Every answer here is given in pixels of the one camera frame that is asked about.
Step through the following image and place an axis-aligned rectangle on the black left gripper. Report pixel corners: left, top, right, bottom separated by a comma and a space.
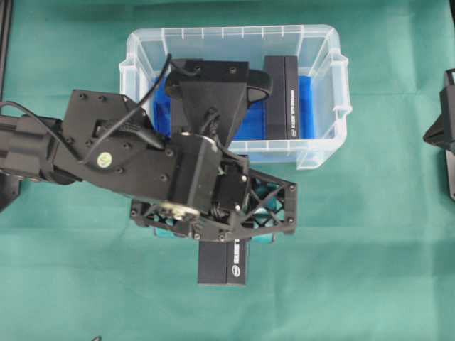
130, 157, 298, 243

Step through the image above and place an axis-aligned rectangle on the clear plastic storage case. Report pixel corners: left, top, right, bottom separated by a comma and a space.
119, 24, 352, 170

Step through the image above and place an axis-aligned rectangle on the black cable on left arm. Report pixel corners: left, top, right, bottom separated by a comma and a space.
0, 53, 171, 168

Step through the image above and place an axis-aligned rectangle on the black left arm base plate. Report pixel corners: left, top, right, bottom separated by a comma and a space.
0, 173, 21, 212

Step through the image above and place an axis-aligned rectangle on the black frame rail left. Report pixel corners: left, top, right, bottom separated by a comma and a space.
0, 0, 14, 96

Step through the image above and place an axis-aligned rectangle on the blue plastic liner sheet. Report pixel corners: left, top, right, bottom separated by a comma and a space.
152, 75, 315, 141

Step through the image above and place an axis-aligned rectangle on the black box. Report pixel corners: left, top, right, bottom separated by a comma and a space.
197, 239, 248, 286
264, 55, 300, 140
170, 98, 190, 139

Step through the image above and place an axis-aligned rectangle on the green table cloth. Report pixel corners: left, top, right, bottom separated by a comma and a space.
0, 0, 455, 341

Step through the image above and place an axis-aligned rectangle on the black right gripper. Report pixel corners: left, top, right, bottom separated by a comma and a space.
423, 68, 454, 151

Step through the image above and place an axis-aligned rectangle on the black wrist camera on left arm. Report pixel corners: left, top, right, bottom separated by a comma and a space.
164, 59, 273, 147

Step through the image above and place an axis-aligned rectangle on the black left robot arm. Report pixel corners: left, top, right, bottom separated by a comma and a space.
1, 90, 297, 242

